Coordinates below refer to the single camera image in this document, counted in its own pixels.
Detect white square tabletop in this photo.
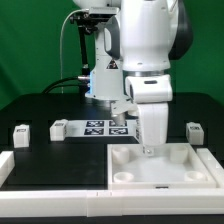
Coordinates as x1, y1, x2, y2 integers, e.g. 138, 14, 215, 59
107, 143, 217, 190

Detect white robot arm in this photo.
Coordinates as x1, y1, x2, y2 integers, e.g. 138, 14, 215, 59
73, 0, 193, 155

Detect black camera on stand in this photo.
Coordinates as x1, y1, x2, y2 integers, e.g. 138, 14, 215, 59
69, 7, 119, 35

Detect white U-shaped fence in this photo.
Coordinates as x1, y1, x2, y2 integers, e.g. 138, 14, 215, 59
0, 148, 224, 217

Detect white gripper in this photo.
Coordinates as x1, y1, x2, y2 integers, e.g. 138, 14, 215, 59
111, 75, 173, 156

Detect white fiducial marker sheet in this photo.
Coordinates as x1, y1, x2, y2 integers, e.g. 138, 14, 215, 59
66, 120, 136, 137

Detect black cables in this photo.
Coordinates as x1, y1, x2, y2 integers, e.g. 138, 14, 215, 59
41, 76, 88, 94

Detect grey cable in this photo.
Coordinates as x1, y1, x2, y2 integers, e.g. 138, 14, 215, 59
59, 9, 88, 95

